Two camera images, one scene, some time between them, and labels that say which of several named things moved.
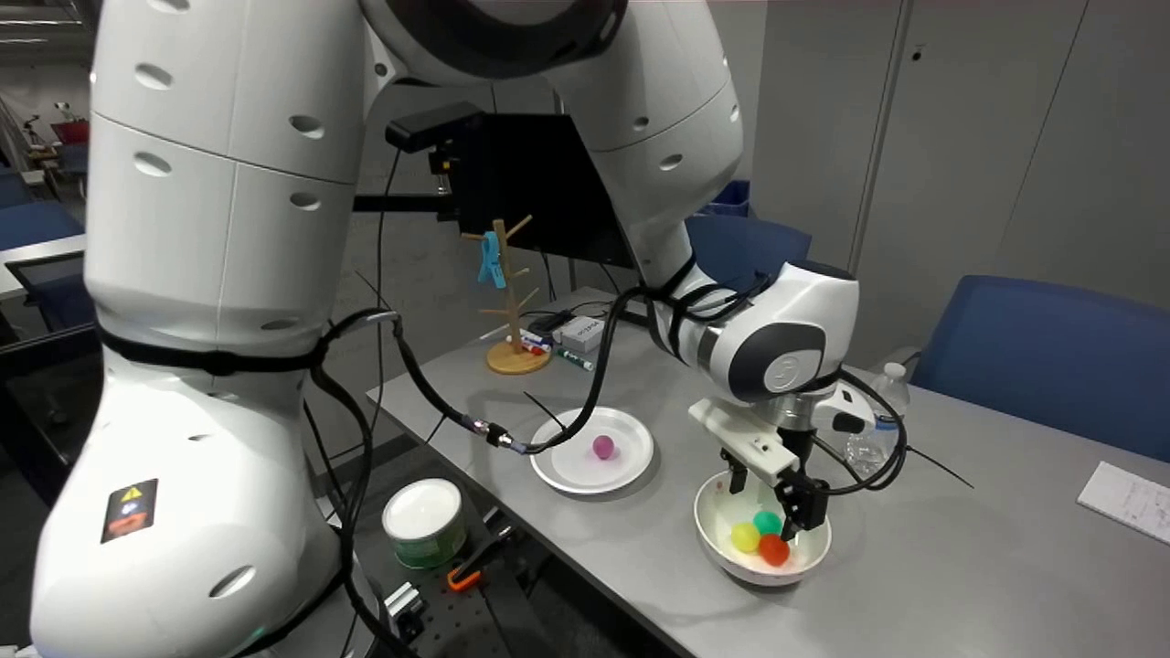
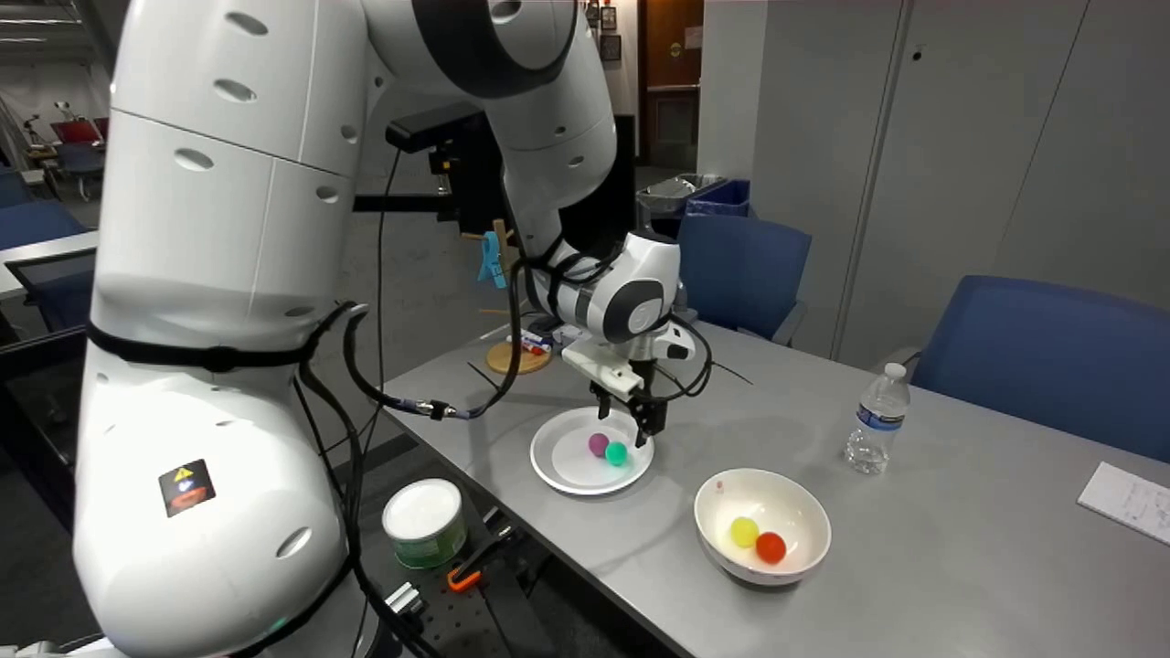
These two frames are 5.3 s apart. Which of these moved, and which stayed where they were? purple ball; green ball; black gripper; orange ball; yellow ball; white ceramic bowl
Moved: black gripper; green ball
Stayed: orange ball; white ceramic bowl; yellow ball; purple ball
